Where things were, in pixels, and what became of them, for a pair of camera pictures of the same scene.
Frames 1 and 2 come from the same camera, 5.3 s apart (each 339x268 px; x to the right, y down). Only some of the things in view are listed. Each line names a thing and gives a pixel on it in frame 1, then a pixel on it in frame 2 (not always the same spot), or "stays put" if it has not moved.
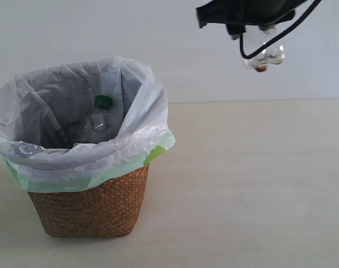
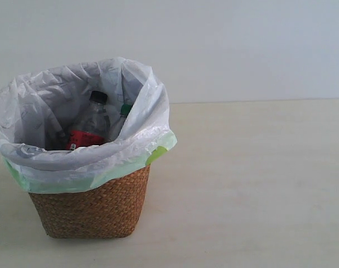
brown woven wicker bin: (109, 209) stays put
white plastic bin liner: (35, 114) stays put
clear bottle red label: (274, 55) -> (93, 127)
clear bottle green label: (98, 127) -> (126, 107)
